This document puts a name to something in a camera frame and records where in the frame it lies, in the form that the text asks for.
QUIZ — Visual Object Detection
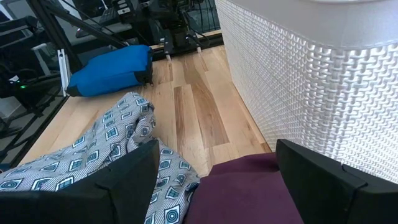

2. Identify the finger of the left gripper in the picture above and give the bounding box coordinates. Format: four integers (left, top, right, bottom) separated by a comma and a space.
186, 30, 202, 54
164, 29, 174, 62

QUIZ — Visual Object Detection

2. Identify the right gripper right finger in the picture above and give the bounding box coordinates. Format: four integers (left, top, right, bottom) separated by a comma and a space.
275, 138, 398, 224

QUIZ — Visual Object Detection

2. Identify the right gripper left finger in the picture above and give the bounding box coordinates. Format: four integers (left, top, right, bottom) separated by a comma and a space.
0, 139, 161, 224

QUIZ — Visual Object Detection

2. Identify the grey patterned hospital gown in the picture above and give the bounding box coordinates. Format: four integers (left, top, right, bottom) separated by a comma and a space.
0, 91, 200, 224

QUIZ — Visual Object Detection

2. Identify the purple cloth garment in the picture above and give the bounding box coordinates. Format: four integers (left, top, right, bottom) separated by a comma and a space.
183, 152, 305, 224

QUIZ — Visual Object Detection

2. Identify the white plastic woven basket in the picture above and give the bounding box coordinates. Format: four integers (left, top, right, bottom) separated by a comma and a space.
214, 0, 398, 184

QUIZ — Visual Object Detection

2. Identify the blue zipper pouch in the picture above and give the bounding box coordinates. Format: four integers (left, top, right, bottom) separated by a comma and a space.
65, 44, 154, 98

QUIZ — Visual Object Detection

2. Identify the black device green light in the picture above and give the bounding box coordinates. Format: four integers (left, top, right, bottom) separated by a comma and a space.
0, 71, 63, 110

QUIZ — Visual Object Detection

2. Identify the silver metal bracket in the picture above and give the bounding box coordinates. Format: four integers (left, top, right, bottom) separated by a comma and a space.
57, 49, 71, 97

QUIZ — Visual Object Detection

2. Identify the black metal table frame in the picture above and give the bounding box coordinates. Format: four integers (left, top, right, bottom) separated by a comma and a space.
0, 0, 224, 169

